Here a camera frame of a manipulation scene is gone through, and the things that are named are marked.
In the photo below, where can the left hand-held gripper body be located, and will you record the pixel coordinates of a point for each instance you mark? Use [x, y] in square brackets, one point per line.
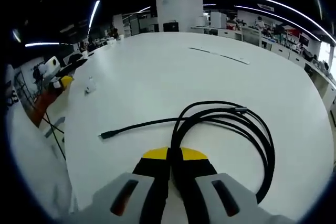
[50, 65]

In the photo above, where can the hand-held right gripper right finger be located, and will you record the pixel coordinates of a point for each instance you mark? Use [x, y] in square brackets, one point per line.
[199, 182]

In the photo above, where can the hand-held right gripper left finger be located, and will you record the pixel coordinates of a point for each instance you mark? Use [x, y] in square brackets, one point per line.
[147, 182]

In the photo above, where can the white charger adapter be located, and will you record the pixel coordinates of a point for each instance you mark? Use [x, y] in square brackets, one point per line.
[90, 86]

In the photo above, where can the short ceiling light strip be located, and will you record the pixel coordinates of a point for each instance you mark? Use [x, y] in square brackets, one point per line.
[94, 13]

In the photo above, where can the black box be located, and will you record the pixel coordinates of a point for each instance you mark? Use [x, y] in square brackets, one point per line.
[170, 26]

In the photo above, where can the white appliance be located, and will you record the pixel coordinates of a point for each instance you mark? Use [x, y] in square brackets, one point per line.
[218, 20]

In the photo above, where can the grey office chair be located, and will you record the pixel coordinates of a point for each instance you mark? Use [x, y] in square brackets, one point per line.
[251, 36]

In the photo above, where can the row of white office desks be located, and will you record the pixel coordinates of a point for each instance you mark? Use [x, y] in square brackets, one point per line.
[288, 51]

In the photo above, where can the ceiling air conditioner unit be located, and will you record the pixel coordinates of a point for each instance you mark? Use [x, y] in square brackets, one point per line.
[265, 7]

